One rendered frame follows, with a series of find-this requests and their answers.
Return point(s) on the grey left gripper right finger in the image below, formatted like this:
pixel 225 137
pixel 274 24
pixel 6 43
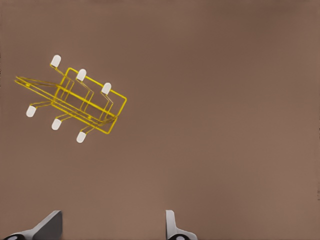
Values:
pixel 171 225

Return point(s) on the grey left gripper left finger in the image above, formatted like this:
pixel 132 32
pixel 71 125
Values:
pixel 47 226

